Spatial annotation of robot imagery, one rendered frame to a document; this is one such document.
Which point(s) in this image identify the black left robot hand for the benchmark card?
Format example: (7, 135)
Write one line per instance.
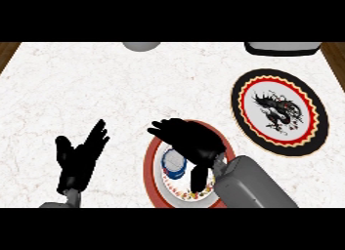
(79, 159)

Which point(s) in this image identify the blue can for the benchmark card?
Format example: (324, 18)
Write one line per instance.
(173, 164)

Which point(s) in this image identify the grey round object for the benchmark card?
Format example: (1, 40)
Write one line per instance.
(142, 46)

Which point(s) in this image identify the red rimmed white plate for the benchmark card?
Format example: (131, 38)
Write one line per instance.
(180, 192)

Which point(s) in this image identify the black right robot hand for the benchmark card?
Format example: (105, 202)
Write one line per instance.
(192, 140)

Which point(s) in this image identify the black rimmed dragon plate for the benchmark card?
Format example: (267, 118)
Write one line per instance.
(279, 112)

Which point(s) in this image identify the black and grey appliance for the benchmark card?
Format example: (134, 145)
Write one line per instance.
(282, 48)

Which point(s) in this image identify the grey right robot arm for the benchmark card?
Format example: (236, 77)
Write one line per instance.
(250, 184)

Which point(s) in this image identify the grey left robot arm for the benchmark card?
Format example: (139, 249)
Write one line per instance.
(68, 199)

